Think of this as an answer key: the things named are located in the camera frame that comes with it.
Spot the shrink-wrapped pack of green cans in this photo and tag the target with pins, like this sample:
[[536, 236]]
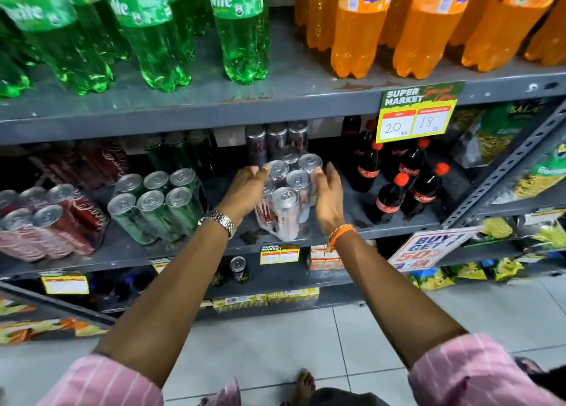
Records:
[[150, 211]]

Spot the person's bare foot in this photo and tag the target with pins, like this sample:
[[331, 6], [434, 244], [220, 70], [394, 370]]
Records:
[[305, 388]]

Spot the person's left fingers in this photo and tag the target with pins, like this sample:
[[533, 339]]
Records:
[[254, 173]]

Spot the black drink can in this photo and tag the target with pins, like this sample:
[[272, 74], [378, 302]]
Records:
[[239, 268]]

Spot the grey slotted metal rack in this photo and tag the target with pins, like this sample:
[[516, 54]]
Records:
[[499, 171]]

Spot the person's left forearm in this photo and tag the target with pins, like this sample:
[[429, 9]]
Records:
[[177, 295]]

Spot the large yellow green price sign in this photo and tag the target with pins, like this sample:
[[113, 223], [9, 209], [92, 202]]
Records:
[[418, 111]]

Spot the row of orange soda bottles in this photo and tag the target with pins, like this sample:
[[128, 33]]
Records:
[[424, 25]]

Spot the white red offer sign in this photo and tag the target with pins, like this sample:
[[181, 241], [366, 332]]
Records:
[[426, 248]]

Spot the person's left hand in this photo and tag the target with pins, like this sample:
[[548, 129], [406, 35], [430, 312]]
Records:
[[241, 195]]

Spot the person's right hand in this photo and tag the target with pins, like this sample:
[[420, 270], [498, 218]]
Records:
[[329, 206]]

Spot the shrink-wrapped pack of red cans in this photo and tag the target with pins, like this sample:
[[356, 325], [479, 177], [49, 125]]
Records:
[[48, 229]]

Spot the grey metal shelf rack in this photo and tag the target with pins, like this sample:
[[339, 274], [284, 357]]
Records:
[[287, 87]]

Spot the person's right thumb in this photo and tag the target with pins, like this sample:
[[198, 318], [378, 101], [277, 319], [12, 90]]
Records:
[[318, 182]]

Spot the small yellow shelf price tag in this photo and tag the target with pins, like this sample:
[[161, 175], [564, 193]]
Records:
[[65, 283], [279, 255], [160, 265]]

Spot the person's right forearm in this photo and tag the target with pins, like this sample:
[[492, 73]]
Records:
[[389, 299]]

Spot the silver metal wristwatch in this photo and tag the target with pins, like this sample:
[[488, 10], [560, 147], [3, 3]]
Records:
[[220, 221]]

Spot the single silver soda can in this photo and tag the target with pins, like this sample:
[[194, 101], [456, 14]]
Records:
[[298, 133], [277, 138], [256, 144]]

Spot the dim pack of red cans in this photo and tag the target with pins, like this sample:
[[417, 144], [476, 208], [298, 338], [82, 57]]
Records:
[[88, 160]]

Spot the single green soda can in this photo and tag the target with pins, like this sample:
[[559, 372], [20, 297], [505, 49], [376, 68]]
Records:
[[177, 150], [155, 153], [200, 150]]

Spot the shrink-wrapped pack of silver cans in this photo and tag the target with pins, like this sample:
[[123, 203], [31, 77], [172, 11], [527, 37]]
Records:
[[287, 206]]

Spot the orange yellow packets on rack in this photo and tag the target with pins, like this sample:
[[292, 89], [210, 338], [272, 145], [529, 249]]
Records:
[[40, 326]]

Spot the row of green soda bottles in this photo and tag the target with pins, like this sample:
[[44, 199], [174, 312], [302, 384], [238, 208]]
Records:
[[146, 29]]

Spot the orange white carton boxes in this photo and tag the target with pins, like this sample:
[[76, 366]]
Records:
[[324, 259]]

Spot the row of small yellow boxes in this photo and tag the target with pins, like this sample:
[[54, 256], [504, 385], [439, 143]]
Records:
[[265, 298]]

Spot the pink striped shirt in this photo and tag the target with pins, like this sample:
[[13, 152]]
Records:
[[468, 374]]

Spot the dark trousers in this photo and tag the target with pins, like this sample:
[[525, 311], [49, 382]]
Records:
[[345, 399]]

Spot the group of dark cola bottles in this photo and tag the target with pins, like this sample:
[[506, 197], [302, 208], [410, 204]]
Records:
[[389, 198]]

